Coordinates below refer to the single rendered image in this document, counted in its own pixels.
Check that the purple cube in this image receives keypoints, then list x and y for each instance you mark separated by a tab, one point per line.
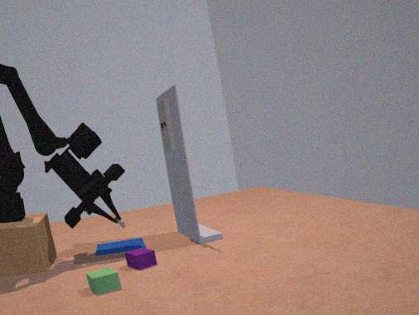
140	258

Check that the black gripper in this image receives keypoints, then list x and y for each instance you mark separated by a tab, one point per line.
113	173

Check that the green block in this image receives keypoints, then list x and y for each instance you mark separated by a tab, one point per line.
103	280

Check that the grey panel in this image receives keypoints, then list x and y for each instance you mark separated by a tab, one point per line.
178	170

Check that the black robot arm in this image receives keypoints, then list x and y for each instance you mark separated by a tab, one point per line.
81	143

